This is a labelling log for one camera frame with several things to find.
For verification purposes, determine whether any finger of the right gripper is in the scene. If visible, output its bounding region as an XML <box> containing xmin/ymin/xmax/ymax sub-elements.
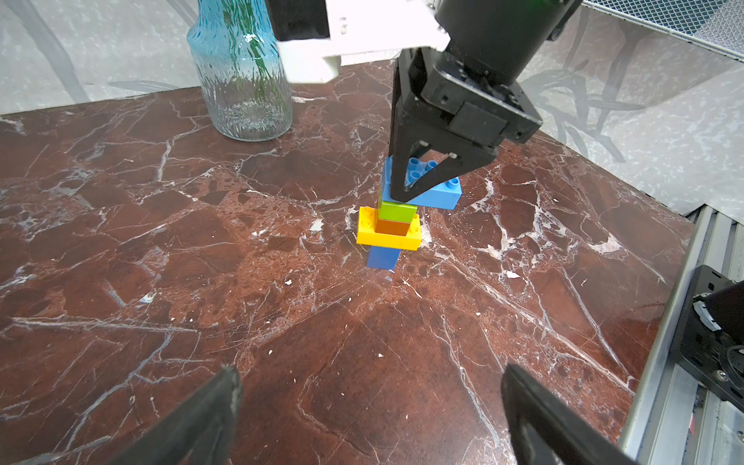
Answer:
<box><xmin>400</xmin><ymin>141</ymin><xmax>499</xmax><ymax>201</ymax></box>
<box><xmin>389</xmin><ymin>107</ymin><xmax>433</xmax><ymax>203</ymax></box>

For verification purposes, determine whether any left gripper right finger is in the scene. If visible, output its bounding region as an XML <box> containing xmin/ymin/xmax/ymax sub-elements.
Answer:
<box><xmin>502</xmin><ymin>364</ymin><xmax>634</xmax><ymax>464</ymax></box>

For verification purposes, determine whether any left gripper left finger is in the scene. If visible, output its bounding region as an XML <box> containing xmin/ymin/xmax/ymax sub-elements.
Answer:
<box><xmin>112</xmin><ymin>366</ymin><xmax>242</xmax><ymax>464</ymax></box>

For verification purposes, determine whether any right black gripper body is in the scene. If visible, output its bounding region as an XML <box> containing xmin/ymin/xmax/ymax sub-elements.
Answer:
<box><xmin>396</xmin><ymin>48</ymin><xmax>543</xmax><ymax>145</ymax></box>

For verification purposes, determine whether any light blue long lego brick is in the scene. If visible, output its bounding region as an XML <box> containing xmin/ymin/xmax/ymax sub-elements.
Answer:
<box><xmin>380</xmin><ymin>155</ymin><xmax>464</xmax><ymax>211</ymax></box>

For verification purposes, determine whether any green small lego brick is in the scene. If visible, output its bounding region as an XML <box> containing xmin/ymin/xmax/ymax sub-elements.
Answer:
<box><xmin>378</xmin><ymin>199</ymin><xmax>418</xmax><ymax>224</ymax></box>

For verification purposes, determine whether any orange small lego brick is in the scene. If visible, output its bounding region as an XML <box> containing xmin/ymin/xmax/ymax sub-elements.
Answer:
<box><xmin>375</xmin><ymin>218</ymin><xmax>411</xmax><ymax>236</ymax></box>

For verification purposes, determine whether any yellow lego brick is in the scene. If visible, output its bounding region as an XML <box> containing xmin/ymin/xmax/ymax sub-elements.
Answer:
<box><xmin>356</xmin><ymin>207</ymin><xmax>422</xmax><ymax>251</ymax></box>

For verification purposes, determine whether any dark blue small lego brick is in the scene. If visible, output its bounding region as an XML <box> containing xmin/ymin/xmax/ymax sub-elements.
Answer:
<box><xmin>366</xmin><ymin>246</ymin><xmax>401</xmax><ymax>270</ymax></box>

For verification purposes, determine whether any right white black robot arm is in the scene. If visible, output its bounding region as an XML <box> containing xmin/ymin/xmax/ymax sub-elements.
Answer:
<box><xmin>387</xmin><ymin>0</ymin><xmax>582</xmax><ymax>203</ymax></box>

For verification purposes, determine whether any blue glass vase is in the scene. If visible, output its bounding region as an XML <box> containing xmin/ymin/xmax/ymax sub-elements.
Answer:
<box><xmin>187</xmin><ymin>0</ymin><xmax>293</xmax><ymax>141</ymax></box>

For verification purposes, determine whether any aluminium front rail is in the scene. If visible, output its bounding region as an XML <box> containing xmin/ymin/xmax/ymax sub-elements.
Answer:
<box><xmin>619</xmin><ymin>205</ymin><xmax>743</xmax><ymax>464</ymax></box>

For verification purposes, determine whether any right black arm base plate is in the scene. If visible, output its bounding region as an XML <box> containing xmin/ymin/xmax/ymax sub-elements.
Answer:
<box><xmin>672</xmin><ymin>265</ymin><xmax>743</xmax><ymax>410</ymax></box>

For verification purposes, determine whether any white wire mesh basket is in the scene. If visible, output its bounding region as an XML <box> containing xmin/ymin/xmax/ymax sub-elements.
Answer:
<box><xmin>584</xmin><ymin>0</ymin><xmax>743</xmax><ymax>62</ymax></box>

